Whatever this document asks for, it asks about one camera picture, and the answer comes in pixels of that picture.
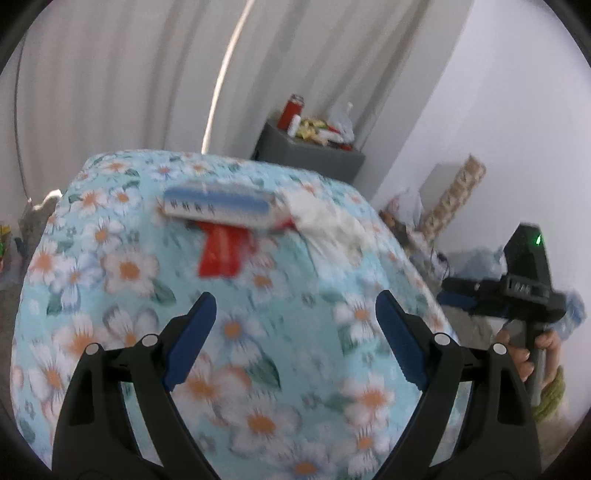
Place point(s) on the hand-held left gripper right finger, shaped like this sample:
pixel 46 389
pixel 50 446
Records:
pixel 401 341

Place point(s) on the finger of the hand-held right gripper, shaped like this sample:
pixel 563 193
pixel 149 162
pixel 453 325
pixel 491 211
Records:
pixel 471 286
pixel 471 305

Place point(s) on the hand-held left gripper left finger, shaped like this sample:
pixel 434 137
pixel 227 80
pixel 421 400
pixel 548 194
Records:
pixel 191 341

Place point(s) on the red packet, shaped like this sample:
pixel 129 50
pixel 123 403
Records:
pixel 224 251

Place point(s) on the blue and white medicine box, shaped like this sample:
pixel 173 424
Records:
pixel 221 207

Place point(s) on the white plastic bag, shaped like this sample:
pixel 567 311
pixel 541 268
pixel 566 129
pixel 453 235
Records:
pixel 323 221
pixel 406 205

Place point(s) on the person's right hand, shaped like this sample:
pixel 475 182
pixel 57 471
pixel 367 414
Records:
pixel 517 357

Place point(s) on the blue floral blanket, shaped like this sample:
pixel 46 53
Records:
pixel 277 323

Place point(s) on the tile-patterned roll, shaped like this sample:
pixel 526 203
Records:
pixel 455 194

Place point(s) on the cream cloth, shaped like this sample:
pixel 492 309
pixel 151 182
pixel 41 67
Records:
pixel 41 203

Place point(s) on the grey cabinet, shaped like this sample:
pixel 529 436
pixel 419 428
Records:
pixel 309 159

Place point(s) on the white tube box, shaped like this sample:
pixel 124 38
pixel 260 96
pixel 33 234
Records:
pixel 331 136

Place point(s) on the pile of yellow snack packets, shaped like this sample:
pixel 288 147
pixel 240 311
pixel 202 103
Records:
pixel 314 129

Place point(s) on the small white bottle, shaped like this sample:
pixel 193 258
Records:
pixel 294 125

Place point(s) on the red thermos flask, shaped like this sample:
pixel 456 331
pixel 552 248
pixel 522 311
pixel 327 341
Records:
pixel 291 108

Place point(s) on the white curtain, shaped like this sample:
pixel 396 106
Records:
pixel 115 83

